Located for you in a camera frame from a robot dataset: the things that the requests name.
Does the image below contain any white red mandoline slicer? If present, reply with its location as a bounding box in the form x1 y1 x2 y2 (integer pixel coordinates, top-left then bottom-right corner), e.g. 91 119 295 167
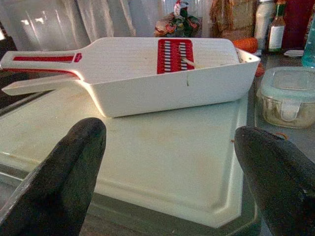
0 37 241 83

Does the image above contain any dark red box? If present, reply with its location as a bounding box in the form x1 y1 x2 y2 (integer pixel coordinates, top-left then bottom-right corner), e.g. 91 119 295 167
282 0 315 50

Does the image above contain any bagged bread loaf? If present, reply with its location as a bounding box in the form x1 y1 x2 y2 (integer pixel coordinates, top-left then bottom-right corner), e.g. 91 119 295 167
210 0 258 40

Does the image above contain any tied patterned plastic bag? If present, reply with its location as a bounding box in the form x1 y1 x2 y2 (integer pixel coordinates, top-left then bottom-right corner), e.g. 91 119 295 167
154 0 203 38

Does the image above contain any blue translucent bottle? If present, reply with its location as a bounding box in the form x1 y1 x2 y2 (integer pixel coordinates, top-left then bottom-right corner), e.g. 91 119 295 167
301 7 315 68

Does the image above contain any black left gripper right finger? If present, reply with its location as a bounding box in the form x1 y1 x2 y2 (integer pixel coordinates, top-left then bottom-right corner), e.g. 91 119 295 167
234 126 315 236

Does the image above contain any white sheer curtain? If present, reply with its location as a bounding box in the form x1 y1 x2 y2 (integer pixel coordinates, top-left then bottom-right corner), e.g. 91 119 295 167
0 0 173 52

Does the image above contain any orange carrot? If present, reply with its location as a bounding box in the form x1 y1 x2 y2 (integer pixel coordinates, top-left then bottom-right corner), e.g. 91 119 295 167
232 37 259 54

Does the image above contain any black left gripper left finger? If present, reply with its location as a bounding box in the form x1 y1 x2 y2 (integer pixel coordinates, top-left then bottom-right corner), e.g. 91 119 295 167
0 117 107 236

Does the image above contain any small white lid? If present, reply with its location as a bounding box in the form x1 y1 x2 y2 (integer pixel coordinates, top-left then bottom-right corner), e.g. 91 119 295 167
283 49 305 58

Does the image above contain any glass container with teal lid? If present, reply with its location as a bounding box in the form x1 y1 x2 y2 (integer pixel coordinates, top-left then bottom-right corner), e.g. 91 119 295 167
256 66 315 129

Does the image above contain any hot sauce bottle green cap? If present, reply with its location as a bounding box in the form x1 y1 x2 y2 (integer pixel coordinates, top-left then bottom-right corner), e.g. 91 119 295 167
267 0 286 54

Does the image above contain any white shaker bottle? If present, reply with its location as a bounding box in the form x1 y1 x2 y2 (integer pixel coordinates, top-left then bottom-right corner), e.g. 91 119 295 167
253 0 275 47

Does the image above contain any white slicer catch tray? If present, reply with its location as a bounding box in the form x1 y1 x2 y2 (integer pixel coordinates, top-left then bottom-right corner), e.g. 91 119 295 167
1 48 261 118

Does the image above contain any white plastic cutting board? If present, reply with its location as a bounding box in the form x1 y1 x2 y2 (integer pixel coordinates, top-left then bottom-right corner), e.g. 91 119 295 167
0 87 249 229

